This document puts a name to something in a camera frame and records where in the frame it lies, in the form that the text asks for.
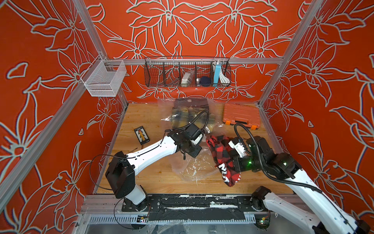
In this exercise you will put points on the clear plastic vacuum bag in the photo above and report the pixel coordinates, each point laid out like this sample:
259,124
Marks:
187,167

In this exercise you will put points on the black wire wall basket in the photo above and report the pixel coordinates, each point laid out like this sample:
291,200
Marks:
167,72

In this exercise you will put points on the yellow green plaid shirt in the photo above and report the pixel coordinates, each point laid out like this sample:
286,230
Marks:
182,116

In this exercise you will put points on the dark blue round object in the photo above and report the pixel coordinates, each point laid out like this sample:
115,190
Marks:
205,81

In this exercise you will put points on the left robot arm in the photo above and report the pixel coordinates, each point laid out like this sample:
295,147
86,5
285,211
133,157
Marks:
124,168

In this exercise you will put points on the grey packet in basket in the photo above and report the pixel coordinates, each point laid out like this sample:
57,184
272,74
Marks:
187,79

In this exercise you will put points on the small picture card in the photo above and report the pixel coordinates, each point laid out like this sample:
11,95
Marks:
141,134

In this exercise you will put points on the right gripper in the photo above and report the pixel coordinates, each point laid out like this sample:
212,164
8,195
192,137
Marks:
236,164

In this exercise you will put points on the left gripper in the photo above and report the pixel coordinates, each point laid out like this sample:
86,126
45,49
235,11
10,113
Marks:
195,154

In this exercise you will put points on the white wire wall basket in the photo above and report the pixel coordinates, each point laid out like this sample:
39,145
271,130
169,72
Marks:
104,78

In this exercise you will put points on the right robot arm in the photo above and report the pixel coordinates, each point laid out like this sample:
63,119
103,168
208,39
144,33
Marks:
325,216

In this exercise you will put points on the light blue box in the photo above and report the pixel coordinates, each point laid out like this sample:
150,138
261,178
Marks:
217,71

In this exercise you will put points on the orange plastic tool case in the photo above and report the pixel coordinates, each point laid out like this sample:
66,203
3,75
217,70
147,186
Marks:
249,116

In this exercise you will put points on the red black plaid shirt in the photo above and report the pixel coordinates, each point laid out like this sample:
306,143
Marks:
223,155

